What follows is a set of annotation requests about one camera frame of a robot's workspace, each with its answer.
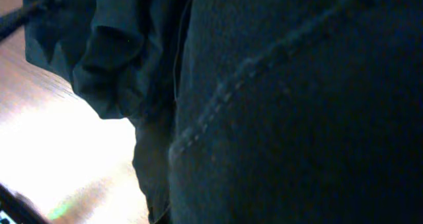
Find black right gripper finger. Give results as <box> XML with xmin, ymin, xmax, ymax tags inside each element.
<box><xmin>1</xmin><ymin>185</ymin><xmax>50</xmax><ymax>224</ymax></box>

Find black pants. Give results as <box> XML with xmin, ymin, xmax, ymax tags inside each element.
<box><xmin>24</xmin><ymin>0</ymin><xmax>422</xmax><ymax>223</ymax></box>

